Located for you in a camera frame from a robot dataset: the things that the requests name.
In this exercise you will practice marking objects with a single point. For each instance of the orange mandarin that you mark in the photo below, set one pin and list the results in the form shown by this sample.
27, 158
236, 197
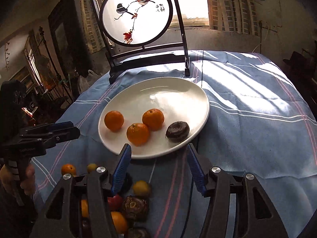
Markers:
114, 120
138, 134
68, 169
154, 119

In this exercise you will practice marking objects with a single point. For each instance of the white ceramic plate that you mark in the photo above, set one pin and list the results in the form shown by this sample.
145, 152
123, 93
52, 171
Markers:
178, 99

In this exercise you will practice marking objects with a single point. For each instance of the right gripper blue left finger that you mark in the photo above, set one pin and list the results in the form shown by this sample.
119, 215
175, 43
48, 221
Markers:
119, 174

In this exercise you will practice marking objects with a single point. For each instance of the striped curtain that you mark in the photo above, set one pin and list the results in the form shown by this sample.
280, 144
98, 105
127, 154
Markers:
236, 16
92, 35

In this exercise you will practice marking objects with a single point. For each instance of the red tomato right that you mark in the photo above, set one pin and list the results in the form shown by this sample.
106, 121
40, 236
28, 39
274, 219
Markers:
115, 203

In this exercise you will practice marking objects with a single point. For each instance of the dark framed wall painting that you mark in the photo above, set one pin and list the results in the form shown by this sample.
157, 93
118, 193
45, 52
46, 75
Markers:
68, 40

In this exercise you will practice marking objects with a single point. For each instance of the person left hand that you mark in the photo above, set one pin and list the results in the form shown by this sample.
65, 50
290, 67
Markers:
28, 184

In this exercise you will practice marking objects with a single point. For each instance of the black hat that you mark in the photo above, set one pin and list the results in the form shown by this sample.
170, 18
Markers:
296, 64

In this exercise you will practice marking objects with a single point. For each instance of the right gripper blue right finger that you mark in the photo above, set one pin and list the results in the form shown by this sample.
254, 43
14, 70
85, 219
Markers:
196, 169

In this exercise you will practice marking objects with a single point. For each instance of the blue striped tablecloth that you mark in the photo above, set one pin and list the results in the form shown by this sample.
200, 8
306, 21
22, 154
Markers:
258, 123

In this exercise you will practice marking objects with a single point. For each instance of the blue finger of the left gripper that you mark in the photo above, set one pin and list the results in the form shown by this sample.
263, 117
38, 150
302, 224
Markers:
46, 128
52, 138

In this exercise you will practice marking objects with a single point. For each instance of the orange citrus right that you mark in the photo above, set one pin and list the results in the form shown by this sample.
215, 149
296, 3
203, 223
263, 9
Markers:
119, 222

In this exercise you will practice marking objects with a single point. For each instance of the round bird painting screen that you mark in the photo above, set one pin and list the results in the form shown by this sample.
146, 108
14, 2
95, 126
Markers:
130, 28

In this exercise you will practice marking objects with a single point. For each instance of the small yellow fruit back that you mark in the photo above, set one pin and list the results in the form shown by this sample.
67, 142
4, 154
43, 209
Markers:
142, 189

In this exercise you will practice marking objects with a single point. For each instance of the white plastic bag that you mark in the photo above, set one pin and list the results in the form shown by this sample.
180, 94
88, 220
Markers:
85, 83

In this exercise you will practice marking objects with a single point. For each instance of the left striped curtain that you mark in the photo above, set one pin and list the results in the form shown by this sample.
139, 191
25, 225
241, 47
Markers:
92, 35

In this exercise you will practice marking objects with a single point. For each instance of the dark water chestnut mid right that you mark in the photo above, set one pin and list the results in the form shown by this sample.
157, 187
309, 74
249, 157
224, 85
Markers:
135, 208

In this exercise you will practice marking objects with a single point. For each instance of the right striped curtain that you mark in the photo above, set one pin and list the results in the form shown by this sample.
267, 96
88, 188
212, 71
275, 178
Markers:
236, 16

